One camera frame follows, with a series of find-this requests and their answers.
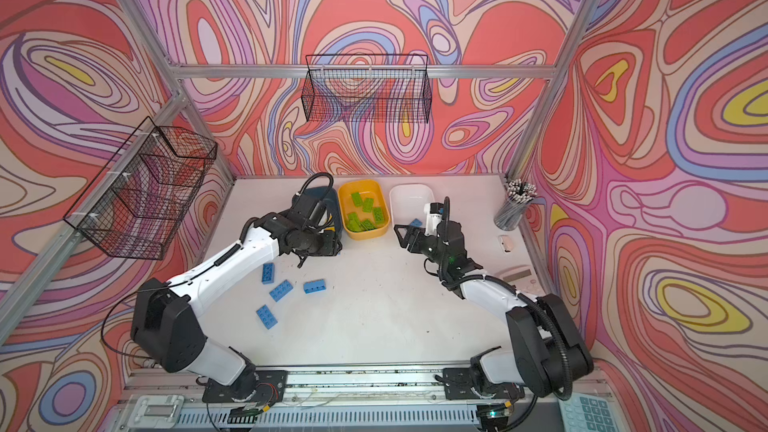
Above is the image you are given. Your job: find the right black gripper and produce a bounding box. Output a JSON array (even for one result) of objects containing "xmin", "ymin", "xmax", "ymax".
[{"xmin": 393, "ymin": 225, "xmax": 448, "ymax": 268}]

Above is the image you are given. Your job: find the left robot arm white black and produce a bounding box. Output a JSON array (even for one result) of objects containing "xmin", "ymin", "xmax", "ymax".
[{"xmin": 130, "ymin": 186, "xmax": 341, "ymax": 398}]

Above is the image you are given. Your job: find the grey metal handle plate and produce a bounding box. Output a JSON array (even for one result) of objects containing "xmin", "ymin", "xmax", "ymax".
[{"xmin": 128, "ymin": 395, "xmax": 185, "ymax": 429}]

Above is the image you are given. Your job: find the teal calculator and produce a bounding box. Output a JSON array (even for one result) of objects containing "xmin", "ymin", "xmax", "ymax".
[{"xmin": 558, "ymin": 393, "xmax": 621, "ymax": 432}]

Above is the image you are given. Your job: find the dark teal plastic bin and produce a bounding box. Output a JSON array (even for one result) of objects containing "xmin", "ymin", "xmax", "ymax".
[{"xmin": 304, "ymin": 186, "xmax": 343, "ymax": 239}]

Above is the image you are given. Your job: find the pink white calculator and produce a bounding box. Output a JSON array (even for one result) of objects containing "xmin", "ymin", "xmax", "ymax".
[{"xmin": 500, "ymin": 265, "xmax": 536, "ymax": 284}]

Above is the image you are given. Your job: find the yellow plastic bin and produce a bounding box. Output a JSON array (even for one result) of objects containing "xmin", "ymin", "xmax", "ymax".
[{"xmin": 337, "ymin": 179, "xmax": 391, "ymax": 241}]

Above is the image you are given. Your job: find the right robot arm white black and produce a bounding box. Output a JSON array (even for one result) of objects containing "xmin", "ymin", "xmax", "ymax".
[{"xmin": 394, "ymin": 198, "xmax": 594, "ymax": 401}]

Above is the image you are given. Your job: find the left wall wire basket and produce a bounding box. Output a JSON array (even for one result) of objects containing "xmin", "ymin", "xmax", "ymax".
[{"xmin": 63, "ymin": 117, "xmax": 218, "ymax": 260}]

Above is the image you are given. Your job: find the back wall wire basket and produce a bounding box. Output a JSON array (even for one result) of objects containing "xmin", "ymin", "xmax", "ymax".
[{"xmin": 301, "ymin": 52, "xmax": 433, "ymax": 124}]

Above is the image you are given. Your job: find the green lego plate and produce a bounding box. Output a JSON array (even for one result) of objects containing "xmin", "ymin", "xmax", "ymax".
[{"xmin": 345, "ymin": 212, "xmax": 363, "ymax": 233}]

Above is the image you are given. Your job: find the cup of pens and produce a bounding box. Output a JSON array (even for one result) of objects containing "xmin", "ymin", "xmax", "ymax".
[{"xmin": 494, "ymin": 179, "xmax": 537, "ymax": 231}]

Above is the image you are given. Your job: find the white plastic bin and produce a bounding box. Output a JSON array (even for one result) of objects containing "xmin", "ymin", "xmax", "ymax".
[{"xmin": 389, "ymin": 183, "xmax": 435, "ymax": 227}]

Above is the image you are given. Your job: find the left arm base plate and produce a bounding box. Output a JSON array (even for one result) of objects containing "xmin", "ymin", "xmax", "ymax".
[{"xmin": 202, "ymin": 369, "xmax": 288, "ymax": 406}]

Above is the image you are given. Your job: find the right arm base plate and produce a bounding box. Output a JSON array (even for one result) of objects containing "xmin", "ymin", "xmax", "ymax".
[{"xmin": 434, "ymin": 367, "xmax": 526, "ymax": 403}]

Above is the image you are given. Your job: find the front aluminium rail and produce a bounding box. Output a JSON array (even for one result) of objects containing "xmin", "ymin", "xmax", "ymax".
[{"xmin": 104, "ymin": 362, "xmax": 626, "ymax": 431}]

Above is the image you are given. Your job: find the wall wire basket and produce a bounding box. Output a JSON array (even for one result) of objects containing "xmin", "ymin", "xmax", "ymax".
[
  {"xmin": 301, "ymin": 52, "xmax": 433, "ymax": 124},
  {"xmin": 63, "ymin": 117, "xmax": 218, "ymax": 260}
]

